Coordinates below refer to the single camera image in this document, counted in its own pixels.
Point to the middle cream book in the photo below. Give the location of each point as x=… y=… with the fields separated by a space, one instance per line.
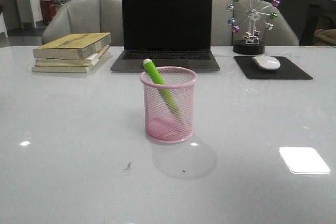
x=89 y=61

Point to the top yellow book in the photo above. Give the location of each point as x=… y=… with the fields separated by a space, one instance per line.
x=73 y=46

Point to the ferris wheel desk ornament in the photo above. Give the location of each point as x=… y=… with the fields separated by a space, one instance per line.
x=251 y=14

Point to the white computer mouse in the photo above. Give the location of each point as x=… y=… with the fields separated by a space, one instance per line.
x=266 y=62

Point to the green marker pen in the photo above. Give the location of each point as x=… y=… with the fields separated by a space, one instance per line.
x=156 y=77

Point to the grey open laptop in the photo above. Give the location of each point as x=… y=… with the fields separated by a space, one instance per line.
x=169 y=32

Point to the red trash bin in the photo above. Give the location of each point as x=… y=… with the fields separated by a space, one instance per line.
x=48 y=10

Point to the cream book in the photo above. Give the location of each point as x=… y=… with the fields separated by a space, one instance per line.
x=89 y=61
x=61 y=69

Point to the black mouse pad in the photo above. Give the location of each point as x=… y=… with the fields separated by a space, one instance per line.
x=287 y=71

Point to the pink mesh pen holder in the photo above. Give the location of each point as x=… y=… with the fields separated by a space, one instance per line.
x=160 y=124

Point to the bottom cream book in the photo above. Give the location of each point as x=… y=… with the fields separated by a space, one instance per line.
x=61 y=69

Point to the right grey armchair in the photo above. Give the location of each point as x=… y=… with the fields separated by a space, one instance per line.
x=228 y=26

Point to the grey armchair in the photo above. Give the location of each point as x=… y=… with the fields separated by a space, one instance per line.
x=87 y=16
x=228 y=26

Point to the left grey armchair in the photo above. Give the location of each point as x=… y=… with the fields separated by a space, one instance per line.
x=87 y=16

